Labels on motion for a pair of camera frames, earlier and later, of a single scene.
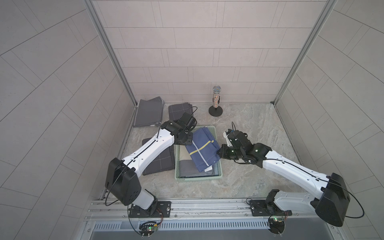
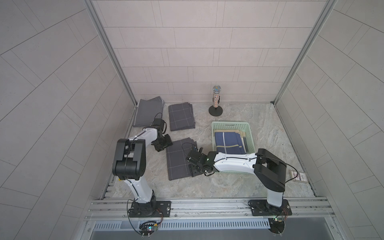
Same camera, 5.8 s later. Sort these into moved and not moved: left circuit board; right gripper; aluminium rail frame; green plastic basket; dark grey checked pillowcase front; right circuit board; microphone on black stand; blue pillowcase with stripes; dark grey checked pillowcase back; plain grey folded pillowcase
Moved: dark grey checked pillowcase front; blue pillowcase with stripes; green plastic basket; right gripper
Not moved: microphone on black stand; right circuit board; dark grey checked pillowcase back; aluminium rail frame; plain grey folded pillowcase; left circuit board
